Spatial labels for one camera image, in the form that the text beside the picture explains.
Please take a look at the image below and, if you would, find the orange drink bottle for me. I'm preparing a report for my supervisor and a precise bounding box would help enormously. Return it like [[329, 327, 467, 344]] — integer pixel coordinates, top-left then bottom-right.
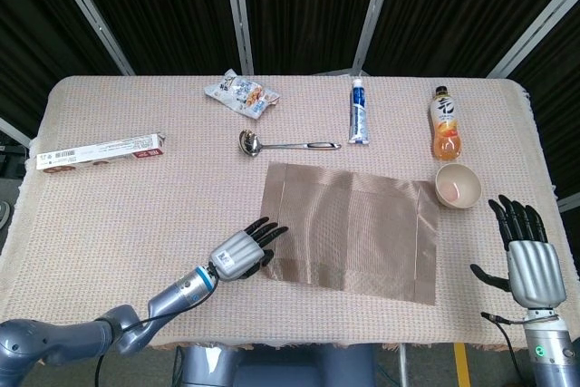
[[429, 85, 465, 161]]

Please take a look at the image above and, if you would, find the brown woven placemat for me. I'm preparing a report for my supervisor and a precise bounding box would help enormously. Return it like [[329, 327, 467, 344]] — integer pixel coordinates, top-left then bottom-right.
[[259, 160, 440, 306]]

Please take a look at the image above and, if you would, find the metal table leg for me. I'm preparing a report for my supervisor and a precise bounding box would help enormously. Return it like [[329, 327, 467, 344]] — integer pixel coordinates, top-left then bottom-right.
[[397, 343, 410, 387]]

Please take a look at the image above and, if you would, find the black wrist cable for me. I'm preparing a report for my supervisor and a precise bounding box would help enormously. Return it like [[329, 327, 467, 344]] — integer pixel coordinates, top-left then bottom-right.
[[480, 312, 527, 387], [92, 289, 214, 387]]

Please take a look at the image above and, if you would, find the grey robot torso base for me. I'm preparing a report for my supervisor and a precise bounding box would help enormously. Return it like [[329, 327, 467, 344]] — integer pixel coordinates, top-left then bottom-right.
[[174, 343, 377, 387]]

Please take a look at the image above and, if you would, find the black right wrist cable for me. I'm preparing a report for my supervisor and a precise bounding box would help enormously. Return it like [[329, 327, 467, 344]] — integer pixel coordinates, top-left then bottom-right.
[[480, 312, 527, 387]]

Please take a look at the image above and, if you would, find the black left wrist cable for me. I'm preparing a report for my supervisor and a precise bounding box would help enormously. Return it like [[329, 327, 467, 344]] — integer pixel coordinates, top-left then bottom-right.
[[92, 289, 214, 387]]

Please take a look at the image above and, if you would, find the black equipment rack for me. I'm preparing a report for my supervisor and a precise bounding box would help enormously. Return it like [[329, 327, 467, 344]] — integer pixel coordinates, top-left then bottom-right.
[[0, 131, 26, 179]]

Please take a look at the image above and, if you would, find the beige woven tablecloth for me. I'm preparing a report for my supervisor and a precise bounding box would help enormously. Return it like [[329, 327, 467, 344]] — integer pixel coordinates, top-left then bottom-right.
[[0, 74, 580, 354]]

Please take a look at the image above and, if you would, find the black fabric screen panel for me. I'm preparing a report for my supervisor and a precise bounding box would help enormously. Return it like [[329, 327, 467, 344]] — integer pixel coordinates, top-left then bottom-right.
[[239, 0, 387, 75], [0, 0, 124, 137], [362, 0, 580, 78], [507, 0, 580, 202], [63, 0, 242, 76]]

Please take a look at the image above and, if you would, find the white snack bag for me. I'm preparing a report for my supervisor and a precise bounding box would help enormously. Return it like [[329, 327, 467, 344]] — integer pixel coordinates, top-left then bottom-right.
[[203, 68, 281, 121]]

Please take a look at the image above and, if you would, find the pink bowl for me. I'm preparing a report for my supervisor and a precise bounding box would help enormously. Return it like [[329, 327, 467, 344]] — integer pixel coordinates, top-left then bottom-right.
[[434, 163, 482, 210]]

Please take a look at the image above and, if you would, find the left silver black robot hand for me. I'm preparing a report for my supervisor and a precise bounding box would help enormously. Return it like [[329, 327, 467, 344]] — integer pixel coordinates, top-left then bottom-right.
[[208, 217, 290, 282]]

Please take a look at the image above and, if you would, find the steel soup ladle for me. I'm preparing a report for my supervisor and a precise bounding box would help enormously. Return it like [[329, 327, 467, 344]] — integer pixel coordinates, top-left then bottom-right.
[[238, 129, 342, 157]]

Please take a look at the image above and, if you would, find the aluminium screen post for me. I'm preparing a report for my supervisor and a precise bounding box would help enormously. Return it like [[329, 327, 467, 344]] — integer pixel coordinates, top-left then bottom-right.
[[0, 117, 34, 146], [487, 0, 580, 79], [43, 0, 136, 76], [221, 0, 255, 74], [557, 191, 580, 214], [351, 0, 401, 76]]

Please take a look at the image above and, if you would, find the blue white toothpaste tube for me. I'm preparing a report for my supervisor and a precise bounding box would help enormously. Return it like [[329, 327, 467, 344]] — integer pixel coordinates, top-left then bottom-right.
[[348, 78, 371, 146]]

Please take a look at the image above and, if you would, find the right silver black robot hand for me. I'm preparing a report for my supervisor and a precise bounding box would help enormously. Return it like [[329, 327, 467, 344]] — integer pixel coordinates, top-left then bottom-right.
[[469, 195, 567, 310]]

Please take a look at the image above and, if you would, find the long white red carton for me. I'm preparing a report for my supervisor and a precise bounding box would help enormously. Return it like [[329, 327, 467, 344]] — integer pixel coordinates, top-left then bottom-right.
[[35, 132, 166, 175]]

